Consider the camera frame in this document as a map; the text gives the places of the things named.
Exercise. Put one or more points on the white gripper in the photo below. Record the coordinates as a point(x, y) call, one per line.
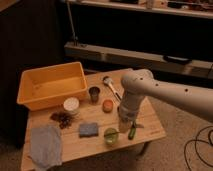
point(125, 122)

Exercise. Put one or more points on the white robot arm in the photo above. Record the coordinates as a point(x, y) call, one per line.
point(138, 84)

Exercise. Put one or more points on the green plastic cup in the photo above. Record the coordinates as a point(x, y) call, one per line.
point(110, 136)

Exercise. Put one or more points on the dark metal cup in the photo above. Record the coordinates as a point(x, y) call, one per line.
point(94, 94)

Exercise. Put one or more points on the small orange bowl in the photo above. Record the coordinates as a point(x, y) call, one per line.
point(107, 106)

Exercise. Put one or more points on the wooden folding table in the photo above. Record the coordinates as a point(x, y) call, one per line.
point(76, 147)

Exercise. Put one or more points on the silver spoon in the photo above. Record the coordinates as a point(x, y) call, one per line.
point(107, 81)

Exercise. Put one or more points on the blue sponge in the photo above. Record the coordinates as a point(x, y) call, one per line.
point(88, 130)

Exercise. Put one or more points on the dark brown dried bunch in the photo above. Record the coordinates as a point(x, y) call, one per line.
point(63, 118)

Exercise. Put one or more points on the grey cloth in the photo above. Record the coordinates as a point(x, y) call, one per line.
point(45, 147)

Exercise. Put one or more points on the yellow plastic bin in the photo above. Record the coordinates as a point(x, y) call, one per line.
point(50, 86)

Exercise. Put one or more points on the wooden shelf unit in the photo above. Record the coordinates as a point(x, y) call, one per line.
point(165, 40)

